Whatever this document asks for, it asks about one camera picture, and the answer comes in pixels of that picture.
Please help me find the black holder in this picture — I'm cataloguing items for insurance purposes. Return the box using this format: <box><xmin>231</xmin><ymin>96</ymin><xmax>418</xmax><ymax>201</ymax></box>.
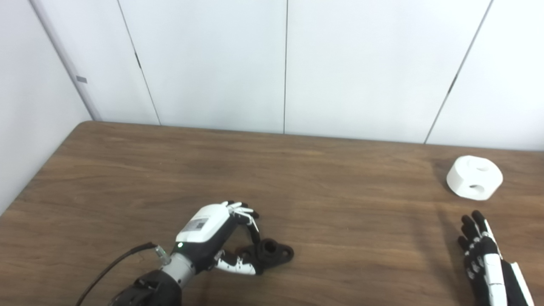
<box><xmin>236</xmin><ymin>239</ymin><xmax>295</xmax><ymax>272</ymax></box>

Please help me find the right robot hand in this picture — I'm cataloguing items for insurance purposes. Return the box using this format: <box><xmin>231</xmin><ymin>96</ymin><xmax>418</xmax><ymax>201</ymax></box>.
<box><xmin>457</xmin><ymin>210</ymin><xmax>535</xmax><ymax>306</ymax></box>

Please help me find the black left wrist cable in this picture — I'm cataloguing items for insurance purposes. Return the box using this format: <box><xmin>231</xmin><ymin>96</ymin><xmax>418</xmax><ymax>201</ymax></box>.
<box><xmin>76</xmin><ymin>242</ymin><xmax>170</xmax><ymax>306</ymax></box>

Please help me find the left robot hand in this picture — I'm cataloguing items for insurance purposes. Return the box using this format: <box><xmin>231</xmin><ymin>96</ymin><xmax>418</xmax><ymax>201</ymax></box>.
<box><xmin>172</xmin><ymin>201</ymin><xmax>261</xmax><ymax>277</ymax></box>

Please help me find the round white piece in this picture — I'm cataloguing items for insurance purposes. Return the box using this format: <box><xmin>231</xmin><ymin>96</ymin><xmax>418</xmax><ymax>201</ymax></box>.
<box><xmin>446</xmin><ymin>156</ymin><xmax>503</xmax><ymax>201</ymax></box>

